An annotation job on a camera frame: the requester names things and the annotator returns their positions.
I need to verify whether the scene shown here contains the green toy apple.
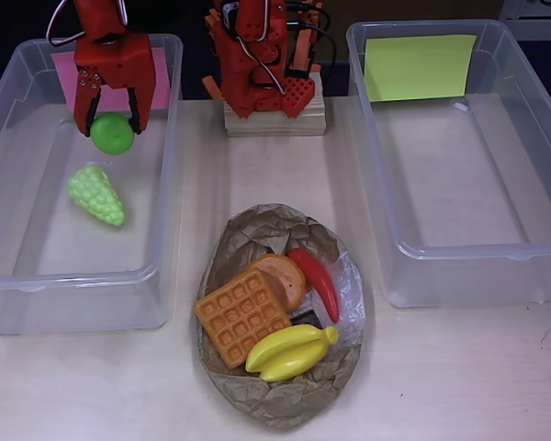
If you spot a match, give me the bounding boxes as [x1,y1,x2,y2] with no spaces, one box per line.
[89,111,137,156]

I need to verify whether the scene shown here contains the light green toy grapes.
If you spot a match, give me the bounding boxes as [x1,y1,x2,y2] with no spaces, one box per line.
[68,164,126,227]

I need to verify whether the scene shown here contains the brown toy donut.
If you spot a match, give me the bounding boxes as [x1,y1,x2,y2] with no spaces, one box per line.
[250,253,308,311]

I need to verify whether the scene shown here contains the orange toy waffle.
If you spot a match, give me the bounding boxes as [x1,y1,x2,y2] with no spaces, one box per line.
[193,267,293,371]

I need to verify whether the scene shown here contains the red toy chili pepper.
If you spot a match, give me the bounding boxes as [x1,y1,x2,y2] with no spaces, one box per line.
[286,247,341,324]

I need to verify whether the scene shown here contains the yellow toy banana bunch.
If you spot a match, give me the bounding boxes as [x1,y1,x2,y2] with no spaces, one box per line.
[244,323,340,382]

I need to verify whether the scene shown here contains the pink sticky note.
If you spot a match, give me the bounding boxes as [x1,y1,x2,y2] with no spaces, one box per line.
[50,47,172,111]

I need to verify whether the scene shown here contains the clear plastic bin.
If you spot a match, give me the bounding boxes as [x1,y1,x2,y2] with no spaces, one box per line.
[346,18,551,308]
[0,34,185,335]

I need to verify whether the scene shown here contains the yellow-green sticky note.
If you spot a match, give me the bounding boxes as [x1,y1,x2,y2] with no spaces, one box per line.
[364,34,478,103]

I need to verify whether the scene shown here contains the orange clamp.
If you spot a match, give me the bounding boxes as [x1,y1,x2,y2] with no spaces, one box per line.
[287,25,321,79]
[201,8,226,100]

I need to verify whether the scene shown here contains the plywood base block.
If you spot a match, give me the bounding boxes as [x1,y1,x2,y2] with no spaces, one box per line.
[223,75,326,138]

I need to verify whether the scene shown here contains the dark brown toy chocolate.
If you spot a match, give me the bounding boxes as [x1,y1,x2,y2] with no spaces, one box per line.
[289,310,325,330]

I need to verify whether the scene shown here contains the crumpled brown paper bag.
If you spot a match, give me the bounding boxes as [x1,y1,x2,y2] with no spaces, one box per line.
[193,202,366,432]

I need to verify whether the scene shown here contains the white desk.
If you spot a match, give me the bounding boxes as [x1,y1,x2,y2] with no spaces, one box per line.
[500,0,551,22]

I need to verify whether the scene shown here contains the dark servo wire loop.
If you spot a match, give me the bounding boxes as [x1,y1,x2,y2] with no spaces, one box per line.
[48,0,83,47]

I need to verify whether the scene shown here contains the black power cable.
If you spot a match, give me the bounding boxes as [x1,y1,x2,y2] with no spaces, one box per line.
[284,1,340,65]

